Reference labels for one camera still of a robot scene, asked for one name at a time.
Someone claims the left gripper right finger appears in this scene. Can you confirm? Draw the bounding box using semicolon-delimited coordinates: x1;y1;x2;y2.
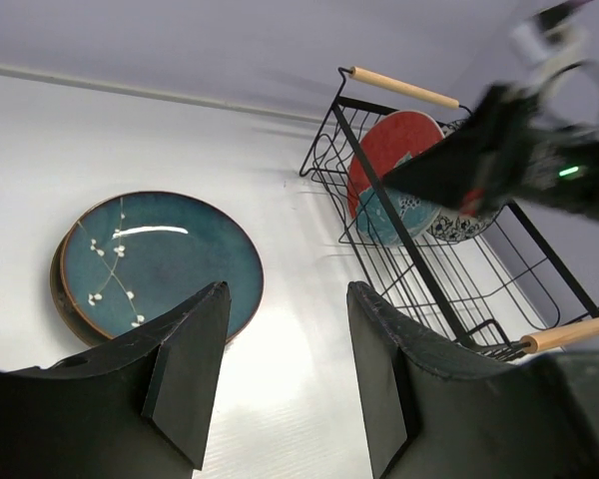
346;281;599;478

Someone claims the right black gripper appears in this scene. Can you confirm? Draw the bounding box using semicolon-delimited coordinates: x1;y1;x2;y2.
382;84;599;223

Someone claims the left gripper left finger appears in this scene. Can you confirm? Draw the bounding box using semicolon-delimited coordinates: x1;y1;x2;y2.
0;282;230;478

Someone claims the dark teal blossom plate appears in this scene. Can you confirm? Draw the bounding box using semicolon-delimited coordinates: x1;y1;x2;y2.
60;191;265;340

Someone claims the grey tree pattern plate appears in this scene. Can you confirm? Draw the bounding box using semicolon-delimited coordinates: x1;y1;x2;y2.
423;119;505;244

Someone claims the red and teal plate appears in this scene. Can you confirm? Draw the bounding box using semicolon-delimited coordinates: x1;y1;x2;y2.
346;111;443;247

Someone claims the black wire dish rack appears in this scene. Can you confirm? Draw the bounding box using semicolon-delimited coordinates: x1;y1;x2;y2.
299;93;599;362

